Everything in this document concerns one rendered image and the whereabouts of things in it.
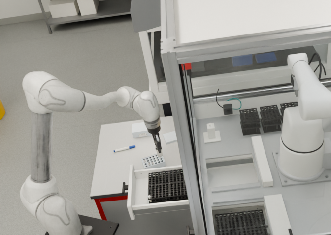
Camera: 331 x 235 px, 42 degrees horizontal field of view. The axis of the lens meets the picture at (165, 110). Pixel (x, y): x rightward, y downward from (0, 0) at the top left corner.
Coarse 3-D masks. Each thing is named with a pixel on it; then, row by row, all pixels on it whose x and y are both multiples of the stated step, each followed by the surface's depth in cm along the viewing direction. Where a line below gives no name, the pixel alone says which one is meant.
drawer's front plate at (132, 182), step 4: (132, 164) 232; (132, 168) 230; (132, 172) 228; (132, 176) 226; (132, 180) 225; (132, 184) 223; (128, 188) 219; (132, 188) 222; (128, 192) 217; (132, 192) 221; (128, 196) 215; (132, 196) 219; (128, 200) 213; (132, 200) 218; (128, 204) 211; (132, 204) 216; (128, 208) 211; (132, 212) 214; (132, 216) 215
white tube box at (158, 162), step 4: (148, 156) 254; (152, 156) 254; (156, 156) 255; (148, 160) 252; (152, 160) 251; (156, 160) 251; (160, 160) 250; (164, 160) 249; (144, 164) 250; (156, 164) 248; (160, 164) 249; (164, 164) 250; (144, 168) 250; (148, 168) 248
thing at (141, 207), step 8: (152, 168) 232; (160, 168) 231; (168, 168) 231; (176, 168) 231; (136, 176) 234; (144, 176) 234; (136, 184) 233; (144, 184) 232; (136, 192) 228; (144, 192) 227; (136, 200) 224; (144, 200) 223; (184, 200) 212; (136, 208) 214; (144, 208) 214; (152, 208) 214; (160, 208) 214; (168, 208) 214; (176, 208) 214; (184, 208) 214
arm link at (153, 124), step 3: (159, 117) 233; (144, 120) 232; (156, 120) 231; (159, 120) 233; (147, 123) 231; (150, 123) 231; (153, 123) 231; (156, 123) 232; (159, 123) 234; (147, 126) 233; (150, 126) 232; (153, 126) 232; (156, 126) 233
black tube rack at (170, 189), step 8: (152, 176) 227; (160, 176) 226; (168, 176) 225; (176, 176) 224; (152, 184) 222; (160, 184) 221; (168, 184) 221; (176, 184) 220; (184, 184) 219; (152, 192) 218; (160, 192) 221; (168, 192) 216; (176, 192) 216; (184, 192) 215; (152, 200) 217; (160, 200) 217; (168, 200) 216; (176, 200) 216
